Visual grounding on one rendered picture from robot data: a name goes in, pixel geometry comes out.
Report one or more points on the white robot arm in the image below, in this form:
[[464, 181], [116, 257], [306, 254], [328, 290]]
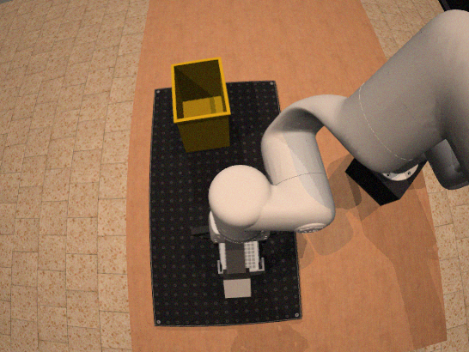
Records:
[[418, 99]]

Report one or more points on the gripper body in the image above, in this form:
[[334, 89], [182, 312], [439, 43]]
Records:
[[217, 238]]

